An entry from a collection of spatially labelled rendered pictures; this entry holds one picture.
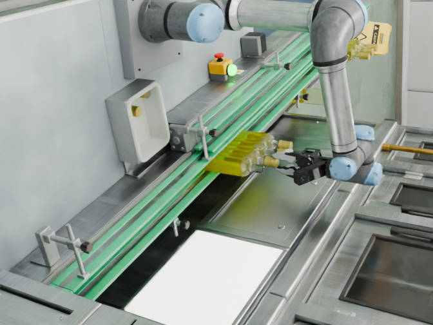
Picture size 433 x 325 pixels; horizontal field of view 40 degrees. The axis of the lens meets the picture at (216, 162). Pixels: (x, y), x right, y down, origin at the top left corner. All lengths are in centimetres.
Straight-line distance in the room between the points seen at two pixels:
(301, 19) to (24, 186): 92
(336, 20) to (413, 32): 640
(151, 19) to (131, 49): 11
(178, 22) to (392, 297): 101
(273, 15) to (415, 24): 623
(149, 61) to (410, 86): 658
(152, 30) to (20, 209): 67
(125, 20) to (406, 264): 112
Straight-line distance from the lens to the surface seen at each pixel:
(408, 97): 838
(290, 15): 180
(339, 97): 168
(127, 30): 188
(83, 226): 178
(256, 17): 186
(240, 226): 195
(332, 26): 165
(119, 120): 187
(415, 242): 193
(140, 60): 192
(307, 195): 207
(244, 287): 171
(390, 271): 182
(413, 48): 811
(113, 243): 171
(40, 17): 168
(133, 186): 191
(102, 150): 189
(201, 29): 179
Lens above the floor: 198
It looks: 30 degrees down
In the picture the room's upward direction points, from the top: 99 degrees clockwise
